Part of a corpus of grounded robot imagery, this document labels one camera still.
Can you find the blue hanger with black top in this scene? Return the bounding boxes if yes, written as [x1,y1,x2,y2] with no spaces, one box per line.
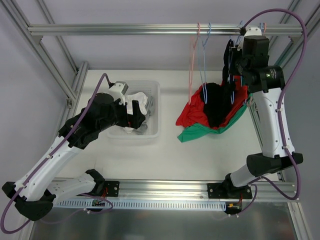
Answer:
[227,20,243,105]

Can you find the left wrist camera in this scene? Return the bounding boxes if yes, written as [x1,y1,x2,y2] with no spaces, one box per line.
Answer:
[108,81,129,105]

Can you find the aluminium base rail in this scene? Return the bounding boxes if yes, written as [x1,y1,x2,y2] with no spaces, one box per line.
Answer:
[49,177,301,201]

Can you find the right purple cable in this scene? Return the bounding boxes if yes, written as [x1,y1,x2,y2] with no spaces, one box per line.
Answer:
[241,8,307,200]

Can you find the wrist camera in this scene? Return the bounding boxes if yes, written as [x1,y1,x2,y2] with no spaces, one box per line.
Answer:
[108,81,129,105]
[236,27,263,51]

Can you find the right aluminium frame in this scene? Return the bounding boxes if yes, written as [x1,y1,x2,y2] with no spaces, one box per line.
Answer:
[254,0,320,121]

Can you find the grey tank top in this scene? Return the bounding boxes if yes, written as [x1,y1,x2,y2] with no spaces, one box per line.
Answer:
[134,96,156,135]

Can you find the red tank top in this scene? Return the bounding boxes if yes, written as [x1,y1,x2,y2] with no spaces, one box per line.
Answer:
[175,84,249,134]

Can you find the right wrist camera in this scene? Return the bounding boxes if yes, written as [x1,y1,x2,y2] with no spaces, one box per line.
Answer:
[236,27,263,51]

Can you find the green tank top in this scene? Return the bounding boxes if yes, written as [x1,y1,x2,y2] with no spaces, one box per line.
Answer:
[175,97,248,143]

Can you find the aluminium hanging rail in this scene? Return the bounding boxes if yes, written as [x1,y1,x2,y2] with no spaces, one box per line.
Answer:
[26,23,307,36]

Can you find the black tank top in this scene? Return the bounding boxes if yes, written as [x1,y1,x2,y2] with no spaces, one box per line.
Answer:
[200,40,236,128]

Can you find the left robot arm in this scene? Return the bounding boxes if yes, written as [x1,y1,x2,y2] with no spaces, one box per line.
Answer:
[2,93,146,221]

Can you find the white plastic basket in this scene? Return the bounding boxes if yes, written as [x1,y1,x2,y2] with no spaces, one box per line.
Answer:
[106,80,161,141]

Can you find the left aluminium frame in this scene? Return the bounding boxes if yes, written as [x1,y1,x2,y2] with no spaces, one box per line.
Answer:
[0,0,90,156]

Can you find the aluminium frame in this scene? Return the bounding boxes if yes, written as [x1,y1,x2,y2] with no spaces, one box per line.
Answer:
[254,0,320,121]
[0,0,90,156]

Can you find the white tank top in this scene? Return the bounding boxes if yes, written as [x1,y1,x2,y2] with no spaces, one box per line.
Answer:
[123,91,150,135]

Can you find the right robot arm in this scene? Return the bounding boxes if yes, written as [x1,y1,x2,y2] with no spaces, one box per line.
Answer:
[208,35,303,199]

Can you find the light blue hanger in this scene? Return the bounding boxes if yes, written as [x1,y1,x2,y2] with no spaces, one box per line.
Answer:
[198,22,212,104]

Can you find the white slotted cable duct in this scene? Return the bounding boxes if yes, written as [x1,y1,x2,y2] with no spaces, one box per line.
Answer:
[56,197,227,212]

